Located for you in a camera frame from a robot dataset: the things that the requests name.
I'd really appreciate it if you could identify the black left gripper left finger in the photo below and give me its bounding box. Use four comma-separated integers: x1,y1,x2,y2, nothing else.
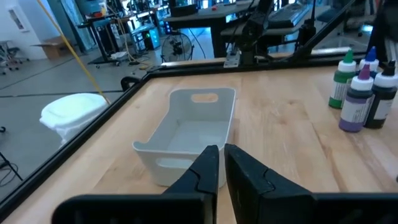
52,144,220,224

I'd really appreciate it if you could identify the black office desk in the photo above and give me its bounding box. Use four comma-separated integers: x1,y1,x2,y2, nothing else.
164,0,261,59

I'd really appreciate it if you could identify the black floor fan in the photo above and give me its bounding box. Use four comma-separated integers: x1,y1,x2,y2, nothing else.
160,32,195,63

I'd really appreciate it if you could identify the large blue-capped coloring bottle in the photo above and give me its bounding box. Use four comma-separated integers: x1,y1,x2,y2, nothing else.
358,46,380,80

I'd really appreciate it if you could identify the large black-capped coloring bottle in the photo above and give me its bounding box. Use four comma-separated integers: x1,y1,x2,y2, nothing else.
363,60,398,129

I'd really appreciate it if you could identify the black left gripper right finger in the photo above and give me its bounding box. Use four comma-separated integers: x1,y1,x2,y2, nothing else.
223,143,398,224

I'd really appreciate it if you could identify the grey office chair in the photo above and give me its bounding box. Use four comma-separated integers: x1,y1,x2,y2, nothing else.
0,39,30,75

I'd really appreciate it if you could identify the brown cardboard box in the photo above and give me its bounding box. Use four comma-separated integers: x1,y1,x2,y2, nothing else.
30,35,75,60

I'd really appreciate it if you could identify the yellow hanging cable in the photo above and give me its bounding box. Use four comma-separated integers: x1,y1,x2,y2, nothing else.
36,0,112,106

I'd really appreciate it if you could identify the computer tower with green light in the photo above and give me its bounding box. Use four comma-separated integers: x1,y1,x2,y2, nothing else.
129,24,162,53

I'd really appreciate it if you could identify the large green-capped coloring bottle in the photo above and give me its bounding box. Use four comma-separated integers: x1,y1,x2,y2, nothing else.
328,49,358,110

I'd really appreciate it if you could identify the white plastic storage bin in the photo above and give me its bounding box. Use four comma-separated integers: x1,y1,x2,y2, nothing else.
132,87,236,189

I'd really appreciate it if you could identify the white wall sign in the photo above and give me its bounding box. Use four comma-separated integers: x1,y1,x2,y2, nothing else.
6,4,30,34

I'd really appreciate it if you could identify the black aluminium table frame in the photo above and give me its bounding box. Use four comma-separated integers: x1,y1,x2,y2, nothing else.
0,46,398,218

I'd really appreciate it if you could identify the black curved cable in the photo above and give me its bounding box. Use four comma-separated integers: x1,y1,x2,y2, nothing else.
120,75,141,93

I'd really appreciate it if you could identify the large purple-capped coloring bottle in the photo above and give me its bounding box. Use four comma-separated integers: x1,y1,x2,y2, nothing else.
338,63,374,133

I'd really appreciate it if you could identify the white lidded trash bin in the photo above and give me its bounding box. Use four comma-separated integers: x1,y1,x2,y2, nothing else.
39,92,109,146

